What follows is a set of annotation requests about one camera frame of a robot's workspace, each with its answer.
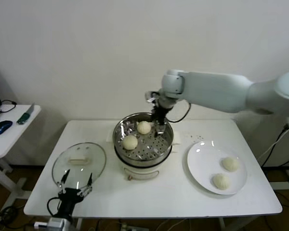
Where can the round glass lid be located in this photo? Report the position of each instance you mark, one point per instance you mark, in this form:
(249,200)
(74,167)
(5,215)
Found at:
(94,163)

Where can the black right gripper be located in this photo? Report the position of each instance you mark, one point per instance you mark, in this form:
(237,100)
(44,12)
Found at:
(160,114)

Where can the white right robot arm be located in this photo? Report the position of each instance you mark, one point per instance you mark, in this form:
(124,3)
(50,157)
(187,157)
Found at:
(219,91)

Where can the black power adapter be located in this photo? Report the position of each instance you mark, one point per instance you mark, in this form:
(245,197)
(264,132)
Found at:
(286,127)

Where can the cream electric cooker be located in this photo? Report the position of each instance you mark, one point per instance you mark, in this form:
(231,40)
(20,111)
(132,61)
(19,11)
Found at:
(139,173)

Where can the white side table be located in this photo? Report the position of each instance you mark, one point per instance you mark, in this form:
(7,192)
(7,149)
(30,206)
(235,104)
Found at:
(14,134)

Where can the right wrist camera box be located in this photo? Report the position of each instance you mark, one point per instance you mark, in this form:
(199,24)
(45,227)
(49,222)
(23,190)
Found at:
(149,96)

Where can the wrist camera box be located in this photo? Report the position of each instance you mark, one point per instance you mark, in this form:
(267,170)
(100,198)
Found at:
(149,96)
(56,223)

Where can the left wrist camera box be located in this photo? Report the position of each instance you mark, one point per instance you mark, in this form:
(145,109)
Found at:
(56,223)

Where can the stainless steel steamer basket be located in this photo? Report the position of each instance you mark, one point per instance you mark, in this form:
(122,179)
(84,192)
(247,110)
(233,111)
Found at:
(149,154)

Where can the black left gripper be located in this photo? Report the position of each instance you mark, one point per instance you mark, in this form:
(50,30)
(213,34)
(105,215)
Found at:
(69,197)

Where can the blue computer mouse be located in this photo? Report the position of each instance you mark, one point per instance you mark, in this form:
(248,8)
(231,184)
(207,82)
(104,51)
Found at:
(1,127)

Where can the white round plate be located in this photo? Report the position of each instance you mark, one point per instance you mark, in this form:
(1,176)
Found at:
(207,163)

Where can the white steamed baozi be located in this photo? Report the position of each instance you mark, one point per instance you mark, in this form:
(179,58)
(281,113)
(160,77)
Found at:
(230,164)
(144,127)
(221,181)
(130,142)

